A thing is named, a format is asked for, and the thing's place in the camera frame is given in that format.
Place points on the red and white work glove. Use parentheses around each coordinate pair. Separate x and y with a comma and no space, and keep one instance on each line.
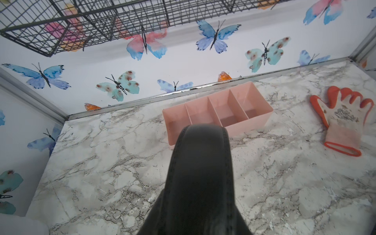
(344,117)

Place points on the white flower pot with plant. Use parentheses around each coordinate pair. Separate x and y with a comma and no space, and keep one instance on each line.
(16,225)

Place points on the pink divided storage box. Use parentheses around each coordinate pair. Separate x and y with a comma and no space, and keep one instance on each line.
(239,109)

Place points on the black wire wall basket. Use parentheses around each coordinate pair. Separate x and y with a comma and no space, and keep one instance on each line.
(51,27)

